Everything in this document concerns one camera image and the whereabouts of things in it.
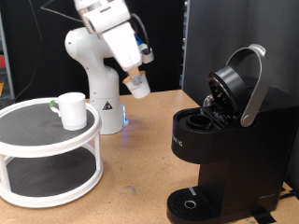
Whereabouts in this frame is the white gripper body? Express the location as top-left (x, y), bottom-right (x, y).
top-left (102, 21), bottom-right (144, 73)

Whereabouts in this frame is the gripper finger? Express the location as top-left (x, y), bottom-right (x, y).
top-left (126, 66), bottom-right (143, 86)

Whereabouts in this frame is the orange-rimmed coffee pod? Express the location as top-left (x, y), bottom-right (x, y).
top-left (121, 70), bottom-right (151, 100)

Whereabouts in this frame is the white mug with green mark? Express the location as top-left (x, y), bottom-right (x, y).
top-left (50, 91), bottom-right (89, 132)

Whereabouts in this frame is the black Keurig coffee machine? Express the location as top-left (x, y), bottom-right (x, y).
top-left (166, 43), bottom-right (299, 224)

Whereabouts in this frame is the black curtain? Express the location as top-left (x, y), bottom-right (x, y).
top-left (0, 0), bottom-right (186, 101)

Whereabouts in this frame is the white two-tier turntable shelf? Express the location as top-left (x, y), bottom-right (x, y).
top-left (0, 96), bottom-right (104, 209)

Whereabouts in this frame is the clear water reservoir black lid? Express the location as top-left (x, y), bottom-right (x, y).
top-left (241, 77), bottom-right (269, 91)

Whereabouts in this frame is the blue camera mount clip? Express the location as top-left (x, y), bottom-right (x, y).
top-left (134, 33), bottom-right (146, 47)

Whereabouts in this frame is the black camera cable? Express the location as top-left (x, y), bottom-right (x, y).
top-left (40, 0), bottom-right (152, 53)

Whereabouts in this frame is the thin black hanging cable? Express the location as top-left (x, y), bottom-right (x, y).
top-left (13, 0), bottom-right (44, 101)

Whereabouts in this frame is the grey metal frame post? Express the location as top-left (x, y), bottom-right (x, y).
top-left (0, 12), bottom-right (16, 101)

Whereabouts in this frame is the black power cable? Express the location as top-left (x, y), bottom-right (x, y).
top-left (278, 186), bottom-right (299, 201)

